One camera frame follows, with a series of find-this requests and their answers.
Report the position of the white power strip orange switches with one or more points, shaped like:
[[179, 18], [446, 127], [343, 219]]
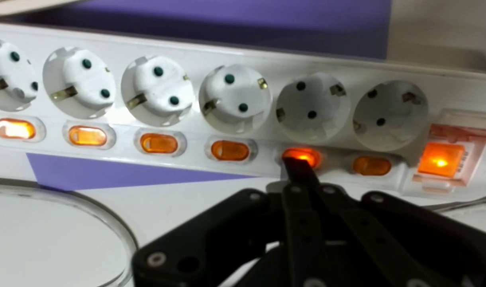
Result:
[[263, 58]]

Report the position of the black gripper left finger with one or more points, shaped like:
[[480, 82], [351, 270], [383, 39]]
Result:
[[300, 240]]

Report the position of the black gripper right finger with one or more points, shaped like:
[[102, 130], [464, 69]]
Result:
[[391, 245]]

